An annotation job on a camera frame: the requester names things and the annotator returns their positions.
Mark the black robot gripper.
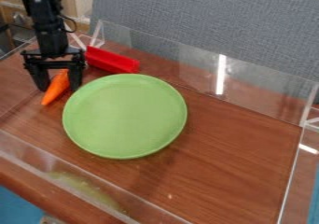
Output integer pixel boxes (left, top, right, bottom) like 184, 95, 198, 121
21, 19, 84, 91

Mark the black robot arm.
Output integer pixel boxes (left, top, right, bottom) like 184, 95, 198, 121
21, 0, 84, 91

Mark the red plastic block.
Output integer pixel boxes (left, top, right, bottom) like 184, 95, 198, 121
84, 46, 140, 74

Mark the orange toy carrot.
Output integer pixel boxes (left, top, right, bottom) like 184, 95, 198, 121
41, 69, 69, 105

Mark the green round plate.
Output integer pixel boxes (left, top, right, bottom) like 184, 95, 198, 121
62, 74, 188, 160

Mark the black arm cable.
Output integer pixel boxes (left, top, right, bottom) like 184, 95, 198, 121
60, 14, 78, 34

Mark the clear acrylic enclosure wall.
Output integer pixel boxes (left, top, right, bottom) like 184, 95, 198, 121
0, 22, 319, 224

